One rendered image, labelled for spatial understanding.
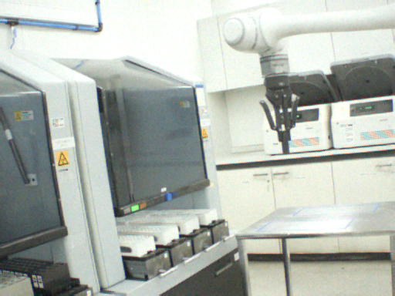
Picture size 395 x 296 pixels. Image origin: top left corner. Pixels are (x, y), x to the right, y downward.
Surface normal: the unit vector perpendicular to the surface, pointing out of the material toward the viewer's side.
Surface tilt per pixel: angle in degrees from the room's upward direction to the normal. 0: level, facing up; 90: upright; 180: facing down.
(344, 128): 90
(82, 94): 90
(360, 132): 90
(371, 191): 90
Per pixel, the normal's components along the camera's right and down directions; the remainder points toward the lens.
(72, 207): 0.85, -0.09
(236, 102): -0.51, 0.11
